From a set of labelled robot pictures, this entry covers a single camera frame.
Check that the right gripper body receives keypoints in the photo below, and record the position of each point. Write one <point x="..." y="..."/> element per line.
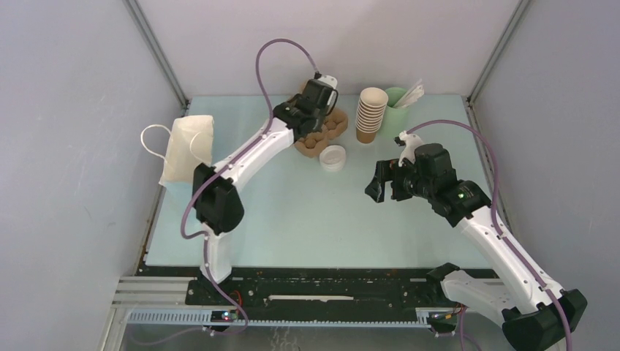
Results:
<point x="408" y="184"/>

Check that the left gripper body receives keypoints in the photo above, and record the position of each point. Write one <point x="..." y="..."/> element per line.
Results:
<point x="319" y="119"/>

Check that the white paper bag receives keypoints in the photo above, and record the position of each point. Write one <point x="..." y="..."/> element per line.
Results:
<point x="190" y="143"/>

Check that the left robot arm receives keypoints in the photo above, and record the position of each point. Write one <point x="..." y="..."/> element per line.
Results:
<point x="216" y="189"/>

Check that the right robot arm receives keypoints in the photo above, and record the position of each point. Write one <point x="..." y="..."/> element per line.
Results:
<point x="533" y="310"/>

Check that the green holder cup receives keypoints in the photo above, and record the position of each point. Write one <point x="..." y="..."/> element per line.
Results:
<point x="395" y="119"/>

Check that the stack of paper cups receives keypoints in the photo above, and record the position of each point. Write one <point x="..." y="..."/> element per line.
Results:
<point x="370" y="113"/>

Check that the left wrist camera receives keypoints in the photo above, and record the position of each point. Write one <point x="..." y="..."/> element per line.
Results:
<point x="332" y="82"/>

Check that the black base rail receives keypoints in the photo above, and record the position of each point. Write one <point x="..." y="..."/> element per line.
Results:
<point x="303" y="297"/>

